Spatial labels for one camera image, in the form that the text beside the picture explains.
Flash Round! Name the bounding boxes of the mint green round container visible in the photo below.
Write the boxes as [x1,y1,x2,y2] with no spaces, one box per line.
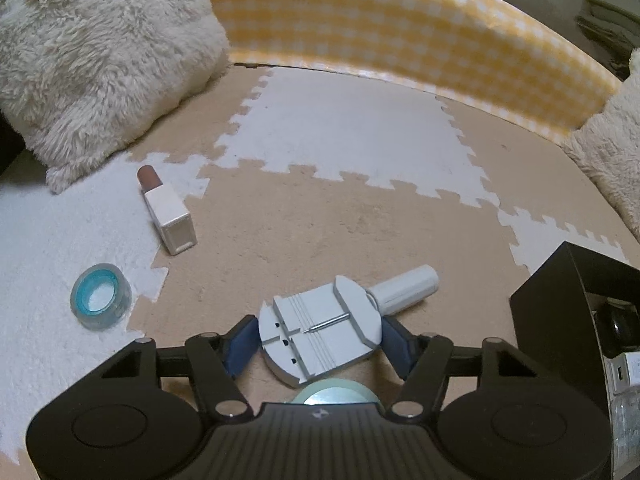
[290,379,381,406]

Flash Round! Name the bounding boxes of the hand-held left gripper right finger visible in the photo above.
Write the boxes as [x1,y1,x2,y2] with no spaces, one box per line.
[381,317,543,418]

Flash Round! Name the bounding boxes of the clear blue tape roll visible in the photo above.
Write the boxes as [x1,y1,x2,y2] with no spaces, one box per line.
[70,263,133,331]

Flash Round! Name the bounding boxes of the yellow checkered bed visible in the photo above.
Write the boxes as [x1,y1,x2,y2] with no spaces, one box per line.
[195,0,623,146]

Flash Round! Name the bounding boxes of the beige white foam puzzle mat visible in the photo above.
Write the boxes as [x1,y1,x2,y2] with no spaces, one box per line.
[0,67,640,480]

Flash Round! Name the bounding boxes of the grey watch link remover tool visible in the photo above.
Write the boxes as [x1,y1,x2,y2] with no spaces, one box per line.
[258,264,441,388]

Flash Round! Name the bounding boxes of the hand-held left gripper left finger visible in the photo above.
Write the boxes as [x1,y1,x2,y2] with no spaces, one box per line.
[92,316,261,418]

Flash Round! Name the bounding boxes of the white charger adapter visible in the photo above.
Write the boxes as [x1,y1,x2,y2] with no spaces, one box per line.
[605,352,640,396]

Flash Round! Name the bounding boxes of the clear plastic parts box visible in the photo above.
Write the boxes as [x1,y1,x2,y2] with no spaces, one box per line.
[607,390,640,471]

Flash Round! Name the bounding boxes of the black cardboard box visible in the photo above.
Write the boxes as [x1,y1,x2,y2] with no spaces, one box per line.
[509,241,640,480]

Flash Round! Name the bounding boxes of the brown cap nail polish bottle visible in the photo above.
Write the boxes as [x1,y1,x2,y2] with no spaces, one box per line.
[136,164,197,256]

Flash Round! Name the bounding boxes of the small fluffy white pillow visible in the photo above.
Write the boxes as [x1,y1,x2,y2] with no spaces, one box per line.
[562,47,640,241]

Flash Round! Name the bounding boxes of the stack of folded blankets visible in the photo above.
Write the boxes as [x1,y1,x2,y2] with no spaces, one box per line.
[575,0,636,68]

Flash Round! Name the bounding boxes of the large fluffy white pillow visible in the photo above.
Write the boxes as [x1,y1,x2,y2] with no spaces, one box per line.
[0,0,231,195]

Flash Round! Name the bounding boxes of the black oval case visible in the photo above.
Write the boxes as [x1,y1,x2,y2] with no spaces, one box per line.
[597,300,640,356]

